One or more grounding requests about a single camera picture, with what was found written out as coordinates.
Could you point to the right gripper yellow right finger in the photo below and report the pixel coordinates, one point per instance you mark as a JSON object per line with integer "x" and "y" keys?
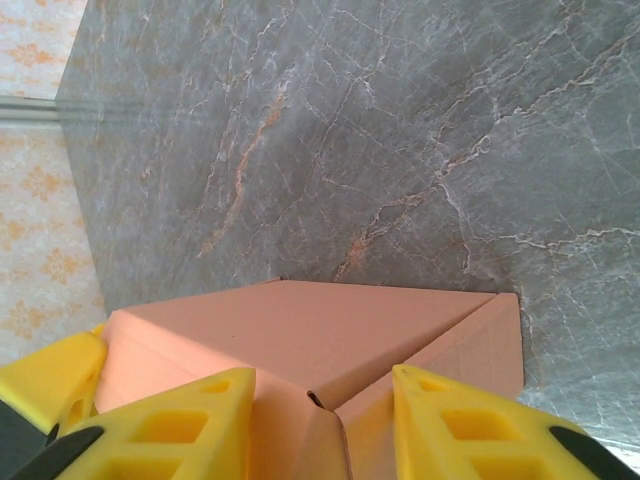
{"x": 425, "y": 435}

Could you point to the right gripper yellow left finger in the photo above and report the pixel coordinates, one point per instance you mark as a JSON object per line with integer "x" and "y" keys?
{"x": 230, "y": 430}

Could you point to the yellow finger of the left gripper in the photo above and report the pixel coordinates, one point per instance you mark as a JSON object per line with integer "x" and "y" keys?
{"x": 60, "y": 370}

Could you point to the orange cardboard paper box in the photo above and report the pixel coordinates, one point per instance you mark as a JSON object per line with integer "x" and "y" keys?
{"x": 300, "y": 330}

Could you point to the aluminium frame post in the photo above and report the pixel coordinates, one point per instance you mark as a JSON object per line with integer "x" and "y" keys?
{"x": 25, "y": 110}

